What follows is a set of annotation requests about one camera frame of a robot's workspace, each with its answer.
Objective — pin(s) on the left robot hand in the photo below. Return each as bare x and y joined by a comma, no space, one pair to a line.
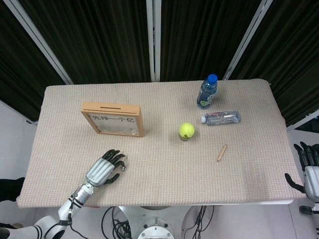
98,170

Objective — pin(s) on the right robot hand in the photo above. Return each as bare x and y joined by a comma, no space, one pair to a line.
312,179

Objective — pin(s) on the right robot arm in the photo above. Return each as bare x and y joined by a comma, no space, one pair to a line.
307,209

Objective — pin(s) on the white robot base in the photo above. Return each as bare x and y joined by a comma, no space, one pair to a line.
154,224

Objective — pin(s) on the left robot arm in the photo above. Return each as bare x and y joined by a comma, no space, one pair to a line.
81,195

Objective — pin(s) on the beige woven tablecloth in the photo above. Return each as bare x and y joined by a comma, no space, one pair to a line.
174,179

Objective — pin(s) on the short wooden dowel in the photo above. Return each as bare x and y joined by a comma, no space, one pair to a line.
221,153

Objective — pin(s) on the yellow tennis ball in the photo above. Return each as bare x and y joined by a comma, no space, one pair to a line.
186,130

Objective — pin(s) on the clear plastic water bottle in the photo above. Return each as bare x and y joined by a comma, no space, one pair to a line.
221,117

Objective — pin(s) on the black pleated curtain panel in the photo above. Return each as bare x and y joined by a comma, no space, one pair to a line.
294,49
199,37
15,62
99,37

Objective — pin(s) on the blue sports drink bottle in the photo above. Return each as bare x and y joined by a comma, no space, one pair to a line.
207,94

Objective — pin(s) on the wooden coin box frame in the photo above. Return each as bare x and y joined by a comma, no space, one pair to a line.
112,109

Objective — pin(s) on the white partition frame post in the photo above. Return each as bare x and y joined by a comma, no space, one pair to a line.
150,37
37,37
248,37

